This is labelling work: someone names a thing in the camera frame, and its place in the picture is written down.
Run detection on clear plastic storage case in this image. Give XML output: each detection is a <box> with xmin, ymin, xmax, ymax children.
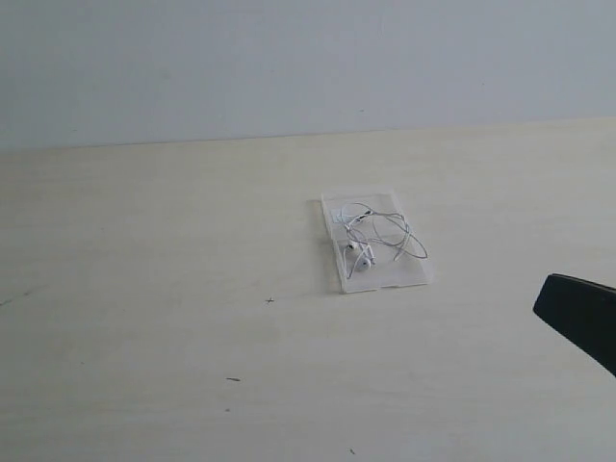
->
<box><xmin>306</xmin><ymin>185</ymin><xmax>434</xmax><ymax>295</ymax></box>

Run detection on white wired earphones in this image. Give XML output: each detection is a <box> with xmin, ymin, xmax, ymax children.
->
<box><xmin>337</xmin><ymin>202</ymin><xmax>429</xmax><ymax>280</ymax></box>

